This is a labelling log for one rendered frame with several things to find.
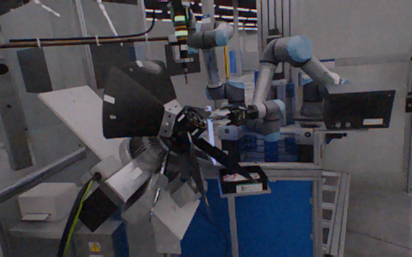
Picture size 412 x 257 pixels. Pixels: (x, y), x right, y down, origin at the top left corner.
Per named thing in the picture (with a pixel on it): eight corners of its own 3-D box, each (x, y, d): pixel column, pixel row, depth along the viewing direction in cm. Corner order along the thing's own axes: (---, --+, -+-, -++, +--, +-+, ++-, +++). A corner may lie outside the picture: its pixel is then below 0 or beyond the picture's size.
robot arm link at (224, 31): (238, 38, 174) (227, 51, 130) (220, 41, 176) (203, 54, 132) (236, 18, 170) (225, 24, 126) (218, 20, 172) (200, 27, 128)
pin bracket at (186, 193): (170, 196, 110) (186, 182, 107) (176, 191, 115) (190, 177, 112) (180, 208, 109) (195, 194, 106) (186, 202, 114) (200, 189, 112)
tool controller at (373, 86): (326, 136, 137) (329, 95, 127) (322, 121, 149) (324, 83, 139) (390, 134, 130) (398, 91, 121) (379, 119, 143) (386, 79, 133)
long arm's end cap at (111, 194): (80, 206, 78) (104, 181, 74) (99, 226, 78) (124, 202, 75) (72, 212, 75) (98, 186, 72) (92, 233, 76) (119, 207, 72)
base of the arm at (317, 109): (302, 111, 186) (302, 96, 183) (327, 111, 178) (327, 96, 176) (297, 116, 173) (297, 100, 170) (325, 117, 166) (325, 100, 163)
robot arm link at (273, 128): (266, 135, 145) (265, 115, 143) (284, 139, 136) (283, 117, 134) (255, 139, 141) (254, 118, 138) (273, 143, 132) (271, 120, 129)
